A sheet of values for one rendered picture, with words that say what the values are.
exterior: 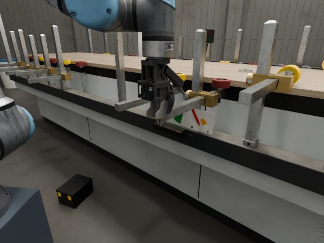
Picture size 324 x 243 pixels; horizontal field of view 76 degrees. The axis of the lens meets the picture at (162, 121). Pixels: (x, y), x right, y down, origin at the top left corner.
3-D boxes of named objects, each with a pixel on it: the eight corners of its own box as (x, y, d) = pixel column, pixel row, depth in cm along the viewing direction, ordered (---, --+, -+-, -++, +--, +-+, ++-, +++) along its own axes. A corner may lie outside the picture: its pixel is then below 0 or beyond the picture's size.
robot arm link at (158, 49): (156, 41, 64) (182, 41, 58) (156, 58, 65) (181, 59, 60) (135, 40, 57) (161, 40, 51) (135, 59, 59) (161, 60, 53)
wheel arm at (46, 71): (16, 77, 159) (15, 72, 157) (15, 76, 161) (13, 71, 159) (71, 71, 190) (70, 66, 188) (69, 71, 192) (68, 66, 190)
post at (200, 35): (195, 143, 95) (202, 29, 77) (188, 141, 97) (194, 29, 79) (198, 140, 97) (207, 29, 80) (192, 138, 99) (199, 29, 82)
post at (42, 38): (51, 92, 185) (40, 33, 167) (50, 91, 187) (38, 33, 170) (55, 91, 188) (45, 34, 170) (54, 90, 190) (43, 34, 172)
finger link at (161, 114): (150, 129, 64) (150, 101, 61) (162, 124, 69) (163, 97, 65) (157, 132, 63) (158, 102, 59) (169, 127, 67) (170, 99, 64)
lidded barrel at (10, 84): (33, 84, 532) (26, 58, 508) (17, 88, 483) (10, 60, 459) (13, 84, 536) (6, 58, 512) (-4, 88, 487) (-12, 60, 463)
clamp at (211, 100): (212, 108, 83) (213, 95, 81) (184, 101, 91) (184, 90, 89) (218, 104, 87) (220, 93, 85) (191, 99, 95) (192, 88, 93)
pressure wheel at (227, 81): (222, 106, 93) (225, 80, 89) (207, 102, 98) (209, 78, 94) (230, 102, 99) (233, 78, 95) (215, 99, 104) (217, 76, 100)
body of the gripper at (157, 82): (137, 100, 62) (136, 58, 58) (156, 95, 68) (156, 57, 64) (155, 104, 58) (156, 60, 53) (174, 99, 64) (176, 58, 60)
